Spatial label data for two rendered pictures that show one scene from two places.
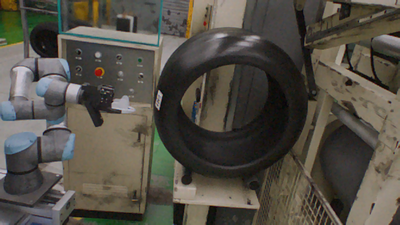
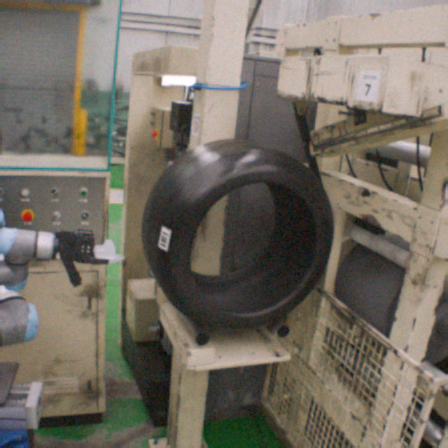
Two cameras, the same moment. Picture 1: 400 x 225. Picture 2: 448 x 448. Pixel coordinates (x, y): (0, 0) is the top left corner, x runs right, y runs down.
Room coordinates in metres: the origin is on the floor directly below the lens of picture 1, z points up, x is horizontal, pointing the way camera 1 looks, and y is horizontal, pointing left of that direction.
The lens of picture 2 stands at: (-0.25, 0.35, 1.65)
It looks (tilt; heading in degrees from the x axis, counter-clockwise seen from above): 16 degrees down; 345
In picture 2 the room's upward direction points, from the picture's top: 6 degrees clockwise
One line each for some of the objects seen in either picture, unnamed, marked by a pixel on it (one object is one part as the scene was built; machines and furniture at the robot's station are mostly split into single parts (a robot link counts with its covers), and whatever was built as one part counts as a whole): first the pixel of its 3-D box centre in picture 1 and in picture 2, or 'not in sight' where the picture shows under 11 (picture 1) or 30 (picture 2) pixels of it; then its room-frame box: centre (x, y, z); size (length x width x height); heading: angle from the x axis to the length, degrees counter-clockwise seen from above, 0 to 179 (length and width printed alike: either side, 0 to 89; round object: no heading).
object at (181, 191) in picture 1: (184, 169); (185, 330); (1.21, 0.05, 0.83); 0.36 x 0.09 x 0.06; 7
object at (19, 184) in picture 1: (23, 174); not in sight; (1.09, 0.73, 0.77); 0.15 x 0.15 x 0.10
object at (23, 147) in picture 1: (23, 150); not in sight; (1.10, 0.72, 0.88); 0.13 x 0.12 x 0.14; 119
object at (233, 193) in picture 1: (213, 178); (222, 336); (1.23, -0.09, 0.80); 0.37 x 0.36 x 0.02; 97
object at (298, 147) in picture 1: (288, 119); not in sight; (1.49, -0.44, 1.05); 0.20 x 0.15 x 0.30; 7
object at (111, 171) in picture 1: (112, 128); (42, 296); (1.90, 0.61, 0.63); 0.56 x 0.41 x 1.27; 97
